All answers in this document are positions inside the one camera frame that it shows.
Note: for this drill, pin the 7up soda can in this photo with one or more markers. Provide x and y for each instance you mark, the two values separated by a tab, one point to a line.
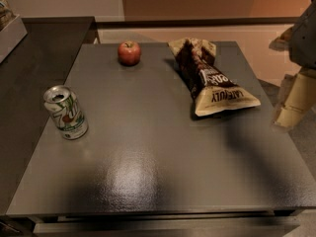
64	109

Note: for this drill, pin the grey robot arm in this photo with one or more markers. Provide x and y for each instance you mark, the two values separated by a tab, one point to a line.
300	39

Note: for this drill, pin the brown chip bag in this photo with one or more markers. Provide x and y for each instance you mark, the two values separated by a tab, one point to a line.
212	91

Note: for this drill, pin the red apple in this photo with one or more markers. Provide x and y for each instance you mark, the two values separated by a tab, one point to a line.
129	53

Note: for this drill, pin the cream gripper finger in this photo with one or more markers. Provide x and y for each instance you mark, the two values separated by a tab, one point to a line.
296	96

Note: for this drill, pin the grey tray with items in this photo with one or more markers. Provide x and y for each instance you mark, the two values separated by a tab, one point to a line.
12	30

